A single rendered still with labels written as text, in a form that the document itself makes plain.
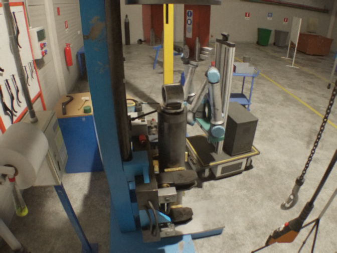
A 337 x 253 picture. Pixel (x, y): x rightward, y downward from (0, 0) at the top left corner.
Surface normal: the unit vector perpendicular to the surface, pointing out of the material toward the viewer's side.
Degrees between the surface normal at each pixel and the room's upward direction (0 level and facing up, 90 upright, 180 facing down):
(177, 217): 0
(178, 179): 0
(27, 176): 90
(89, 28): 90
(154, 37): 90
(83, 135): 90
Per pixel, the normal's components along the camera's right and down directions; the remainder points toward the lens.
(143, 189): 0.00, -0.85
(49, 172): 0.17, 0.51
